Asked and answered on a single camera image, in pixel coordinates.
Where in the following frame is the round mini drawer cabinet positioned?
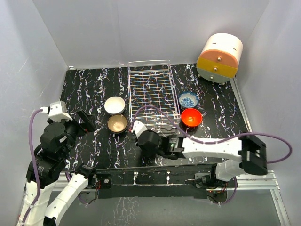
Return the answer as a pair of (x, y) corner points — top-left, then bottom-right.
(196, 33), (243, 83)

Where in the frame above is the aluminium frame rail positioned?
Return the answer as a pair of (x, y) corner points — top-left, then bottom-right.
(17, 172), (290, 226)

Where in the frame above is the tan bowl with brown rim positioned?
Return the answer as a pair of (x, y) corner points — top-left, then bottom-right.
(107, 114), (127, 133)

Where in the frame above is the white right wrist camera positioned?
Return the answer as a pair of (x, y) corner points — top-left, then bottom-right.
(131, 120), (147, 138)

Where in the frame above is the red bowl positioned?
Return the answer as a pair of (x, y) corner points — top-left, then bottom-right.
(181, 108), (203, 127)

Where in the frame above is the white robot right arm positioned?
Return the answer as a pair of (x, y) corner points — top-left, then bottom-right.
(136, 130), (268, 188)

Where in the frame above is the white bowl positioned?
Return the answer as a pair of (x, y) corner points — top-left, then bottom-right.
(104, 96), (126, 115)

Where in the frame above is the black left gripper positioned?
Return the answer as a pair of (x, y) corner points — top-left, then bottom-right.
(56, 108), (95, 158)

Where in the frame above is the white wire dish rack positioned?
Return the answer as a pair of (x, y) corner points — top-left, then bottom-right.
(127, 60), (180, 131)

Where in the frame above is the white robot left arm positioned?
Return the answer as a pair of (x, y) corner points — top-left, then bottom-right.
(17, 107), (97, 226)

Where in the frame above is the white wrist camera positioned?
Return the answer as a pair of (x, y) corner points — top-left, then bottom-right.
(131, 120), (147, 138)
(48, 101), (72, 122)

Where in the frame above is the blue floral porcelain bowl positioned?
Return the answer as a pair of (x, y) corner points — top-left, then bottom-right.
(178, 91), (199, 109)

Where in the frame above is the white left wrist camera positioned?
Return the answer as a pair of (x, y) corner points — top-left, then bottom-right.
(48, 101), (72, 122)

